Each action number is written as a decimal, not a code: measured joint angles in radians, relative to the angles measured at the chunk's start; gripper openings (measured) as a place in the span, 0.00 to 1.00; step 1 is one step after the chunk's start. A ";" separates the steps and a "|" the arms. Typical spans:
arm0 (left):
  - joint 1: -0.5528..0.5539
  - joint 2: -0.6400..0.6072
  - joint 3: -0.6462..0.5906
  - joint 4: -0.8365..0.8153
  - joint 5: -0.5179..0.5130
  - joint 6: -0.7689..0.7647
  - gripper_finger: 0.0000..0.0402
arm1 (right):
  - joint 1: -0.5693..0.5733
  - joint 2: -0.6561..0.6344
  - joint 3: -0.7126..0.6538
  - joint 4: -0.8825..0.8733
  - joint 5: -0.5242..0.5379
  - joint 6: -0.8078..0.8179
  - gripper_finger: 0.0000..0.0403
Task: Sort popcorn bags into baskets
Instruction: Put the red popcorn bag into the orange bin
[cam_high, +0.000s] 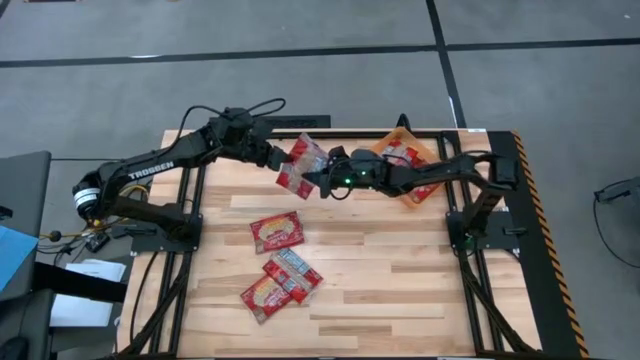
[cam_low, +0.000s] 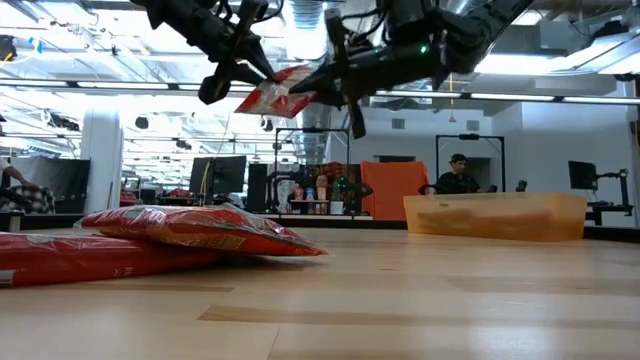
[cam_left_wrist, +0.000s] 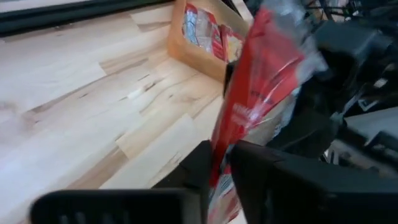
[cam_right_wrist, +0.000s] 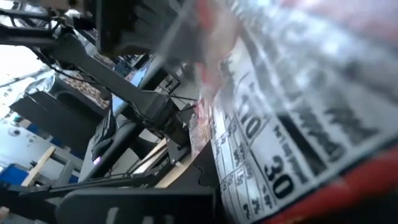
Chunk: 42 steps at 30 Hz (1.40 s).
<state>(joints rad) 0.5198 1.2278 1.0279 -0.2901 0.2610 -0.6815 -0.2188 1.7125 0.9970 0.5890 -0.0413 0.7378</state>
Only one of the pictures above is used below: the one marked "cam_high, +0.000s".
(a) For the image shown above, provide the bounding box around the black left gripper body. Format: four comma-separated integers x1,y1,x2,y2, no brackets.
247,130,287,170

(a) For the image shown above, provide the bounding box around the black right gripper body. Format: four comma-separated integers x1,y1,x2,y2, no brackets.
329,149,396,191

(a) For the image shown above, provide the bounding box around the red popcorn bag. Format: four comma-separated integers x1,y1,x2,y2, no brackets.
412,183,442,202
261,247,325,305
274,132,331,201
248,210,306,255
382,138,429,169
239,273,294,325

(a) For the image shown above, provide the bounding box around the black flat panel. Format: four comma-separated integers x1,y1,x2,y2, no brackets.
259,114,332,130

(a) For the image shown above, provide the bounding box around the white paper sheet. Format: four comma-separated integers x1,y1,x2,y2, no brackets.
48,258,127,329

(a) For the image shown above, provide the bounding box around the blue paper sheet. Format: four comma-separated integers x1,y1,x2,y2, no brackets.
0,224,40,292

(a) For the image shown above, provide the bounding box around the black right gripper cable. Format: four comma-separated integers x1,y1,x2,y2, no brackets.
327,158,356,201

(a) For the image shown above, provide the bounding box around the black frame rail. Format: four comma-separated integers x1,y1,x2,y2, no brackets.
269,130,446,141
147,167,192,357
168,164,207,357
451,132,534,357
437,132,501,357

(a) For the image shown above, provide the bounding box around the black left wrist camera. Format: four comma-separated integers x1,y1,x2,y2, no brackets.
219,106,256,132

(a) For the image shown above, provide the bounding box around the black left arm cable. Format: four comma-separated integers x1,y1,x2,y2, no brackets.
174,97,287,149

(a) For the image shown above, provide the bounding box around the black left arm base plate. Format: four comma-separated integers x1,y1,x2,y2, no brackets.
130,213,204,254

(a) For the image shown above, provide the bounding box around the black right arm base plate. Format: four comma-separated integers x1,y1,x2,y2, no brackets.
446,209,521,251

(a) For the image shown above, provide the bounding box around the yellow and black cable bundle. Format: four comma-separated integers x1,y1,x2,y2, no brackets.
38,183,151,254

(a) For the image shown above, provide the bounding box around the black strap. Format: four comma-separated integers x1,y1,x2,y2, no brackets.
32,261,129,304

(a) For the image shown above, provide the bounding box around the black floor cable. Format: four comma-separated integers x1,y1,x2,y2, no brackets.
591,197,640,270

